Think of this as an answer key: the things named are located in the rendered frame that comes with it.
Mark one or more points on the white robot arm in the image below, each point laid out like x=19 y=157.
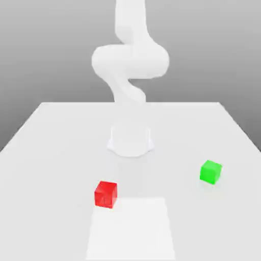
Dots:
x=130 y=61

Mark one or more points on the small red cube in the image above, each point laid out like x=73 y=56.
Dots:
x=105 y=194

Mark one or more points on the small green cube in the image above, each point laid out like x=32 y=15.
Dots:
x=210 y=172

